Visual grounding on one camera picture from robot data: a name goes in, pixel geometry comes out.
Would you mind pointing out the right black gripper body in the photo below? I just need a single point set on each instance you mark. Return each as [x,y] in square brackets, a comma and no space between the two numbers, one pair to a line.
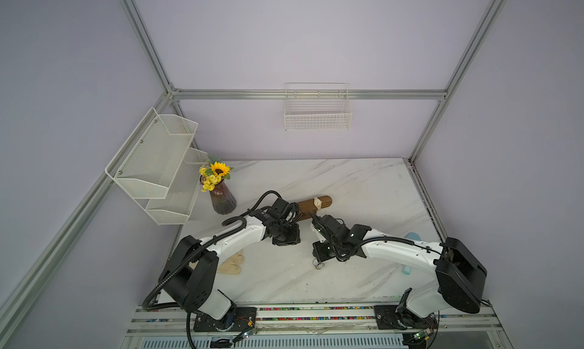
[328,248]

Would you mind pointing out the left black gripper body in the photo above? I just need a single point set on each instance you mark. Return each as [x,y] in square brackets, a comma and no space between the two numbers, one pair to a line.
[286,235]

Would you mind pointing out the wooden watch stand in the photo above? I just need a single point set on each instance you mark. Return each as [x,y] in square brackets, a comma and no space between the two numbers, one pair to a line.
[313,205]

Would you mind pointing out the beige band watch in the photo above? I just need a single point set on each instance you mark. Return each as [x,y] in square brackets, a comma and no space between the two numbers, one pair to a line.
[318,203]

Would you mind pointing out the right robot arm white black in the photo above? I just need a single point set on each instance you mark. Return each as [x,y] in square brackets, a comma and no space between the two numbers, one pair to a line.
[458,278]

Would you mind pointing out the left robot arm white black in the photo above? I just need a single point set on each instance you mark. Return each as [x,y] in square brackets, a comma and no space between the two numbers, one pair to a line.
[187,279]

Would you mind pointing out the dark ribbed vase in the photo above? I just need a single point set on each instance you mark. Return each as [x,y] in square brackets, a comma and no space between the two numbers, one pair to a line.
[222,199]

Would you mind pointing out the beige work glove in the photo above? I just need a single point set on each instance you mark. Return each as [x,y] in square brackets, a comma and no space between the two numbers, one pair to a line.
[232,266]

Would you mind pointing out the light blue small object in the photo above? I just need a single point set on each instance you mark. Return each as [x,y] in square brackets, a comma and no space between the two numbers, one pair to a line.
[407,270]

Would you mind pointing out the sunflower bouquet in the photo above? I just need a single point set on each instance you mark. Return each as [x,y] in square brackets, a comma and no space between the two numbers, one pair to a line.
[213,172]

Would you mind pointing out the lower white mesh shelf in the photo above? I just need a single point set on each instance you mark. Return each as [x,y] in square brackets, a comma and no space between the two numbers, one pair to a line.
[177,207]

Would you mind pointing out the white mesh shelf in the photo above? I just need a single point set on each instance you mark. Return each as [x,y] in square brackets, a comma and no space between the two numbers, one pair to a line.
[177,207]
[147,164]

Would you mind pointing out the upper white mesh shelf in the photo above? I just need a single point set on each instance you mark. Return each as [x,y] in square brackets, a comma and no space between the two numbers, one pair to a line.
[147,164]

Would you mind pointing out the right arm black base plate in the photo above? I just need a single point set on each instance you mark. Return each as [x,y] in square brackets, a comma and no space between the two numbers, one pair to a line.
[391,317]

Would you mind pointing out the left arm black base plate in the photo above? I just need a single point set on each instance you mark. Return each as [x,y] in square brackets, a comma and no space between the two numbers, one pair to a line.
[236,320]

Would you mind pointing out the white wire wall basket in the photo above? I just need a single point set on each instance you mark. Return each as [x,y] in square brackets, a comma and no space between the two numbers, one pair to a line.
[316,107]

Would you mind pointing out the aluminium rail frame front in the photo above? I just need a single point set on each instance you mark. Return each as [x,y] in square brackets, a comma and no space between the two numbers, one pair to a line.
[318,325]

